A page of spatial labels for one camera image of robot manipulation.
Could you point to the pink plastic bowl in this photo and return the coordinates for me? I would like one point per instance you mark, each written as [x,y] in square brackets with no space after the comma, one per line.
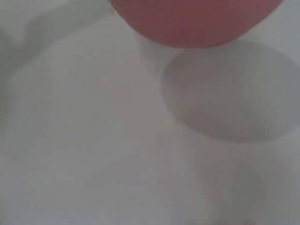
[192,21]

